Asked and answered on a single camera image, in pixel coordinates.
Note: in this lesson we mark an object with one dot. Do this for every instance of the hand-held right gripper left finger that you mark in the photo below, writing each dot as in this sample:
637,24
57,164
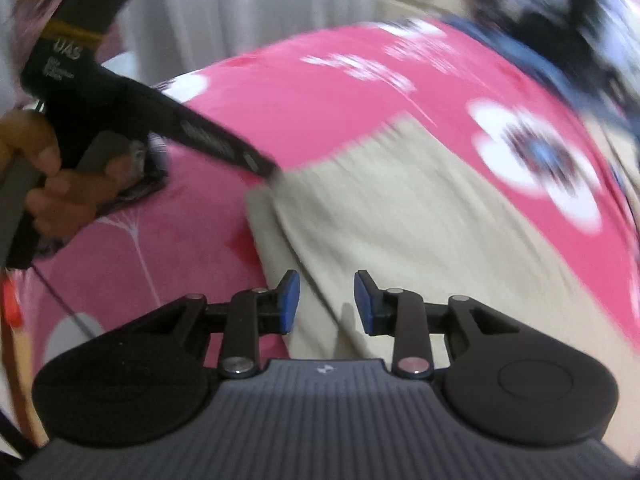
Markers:
290,305

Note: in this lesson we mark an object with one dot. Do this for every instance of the pink floral blanket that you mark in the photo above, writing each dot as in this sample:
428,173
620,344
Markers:
300,100

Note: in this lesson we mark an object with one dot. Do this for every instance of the person's left hand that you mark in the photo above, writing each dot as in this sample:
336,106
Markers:
70,200

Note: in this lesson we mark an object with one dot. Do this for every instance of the beige pants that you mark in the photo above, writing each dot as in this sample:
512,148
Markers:
400,220

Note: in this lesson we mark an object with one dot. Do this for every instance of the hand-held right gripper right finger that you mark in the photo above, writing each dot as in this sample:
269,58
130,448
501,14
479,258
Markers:
364,305

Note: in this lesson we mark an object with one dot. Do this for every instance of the grey curtain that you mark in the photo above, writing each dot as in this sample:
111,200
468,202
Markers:
250,0

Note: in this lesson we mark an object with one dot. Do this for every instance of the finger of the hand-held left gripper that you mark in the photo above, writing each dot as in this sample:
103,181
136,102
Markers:
260,165

